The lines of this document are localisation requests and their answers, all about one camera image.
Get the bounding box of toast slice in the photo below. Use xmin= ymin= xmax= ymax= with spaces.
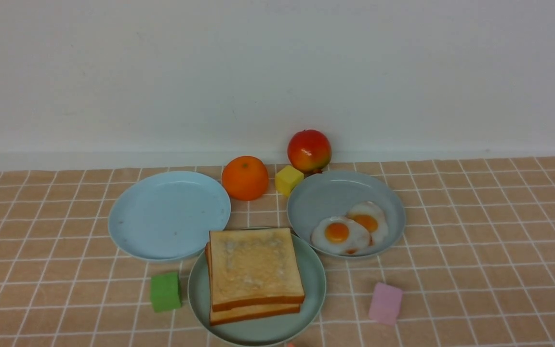
xmin=206 ymin=228 xmax=305 ymax=312
xmin=205 ymin=240 xmax=306 ymax=326

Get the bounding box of yellow cube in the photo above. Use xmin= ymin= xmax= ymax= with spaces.
xmin=275 ymin=165 xmax=304 ymax=197

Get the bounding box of orange fruit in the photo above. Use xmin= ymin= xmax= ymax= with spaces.
xmin=222 ymin=156 xmax=269 ymax=200

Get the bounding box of red yellow apple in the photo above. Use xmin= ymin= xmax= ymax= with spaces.
xmin=287 ymin=129 xmax=332 ymax=175

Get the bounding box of grey-blue plate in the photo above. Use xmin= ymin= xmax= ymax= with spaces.
xmin=287 ymin=171 xmax=407 ymax=259

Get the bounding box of bottom fried egg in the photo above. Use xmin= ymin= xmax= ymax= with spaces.
xmin=310 ymin=216 xmax=371 ymax=255

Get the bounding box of fried egg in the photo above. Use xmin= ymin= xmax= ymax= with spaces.
xmin=310 ymin=216 xmax=371 ymax=255
xmin=346 ymin=200 xmax=388 ymax=246

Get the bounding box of right fried egg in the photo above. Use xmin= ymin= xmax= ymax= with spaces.
xmin=346 ymin=200 xmax=388 ymax=246

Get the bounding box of light blue plate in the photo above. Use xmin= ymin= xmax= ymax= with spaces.
xmin=107 ymin=171 xmax=231 ymax=262

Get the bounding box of green plate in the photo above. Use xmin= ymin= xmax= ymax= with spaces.
xmin=187 ymin=229 xmax=327 ymax=347

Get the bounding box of green cube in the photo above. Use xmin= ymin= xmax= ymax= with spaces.
xmin=150 ymin=271 xmax=183 ymax=313

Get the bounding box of pink cube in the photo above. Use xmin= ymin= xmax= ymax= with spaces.
xmin=368 ymin=282 xmax=403 ymax=326

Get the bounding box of orange checkered tablecloth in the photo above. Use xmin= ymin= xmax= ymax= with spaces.
xmin=0 ymin=157 xmax=555 ymax=347

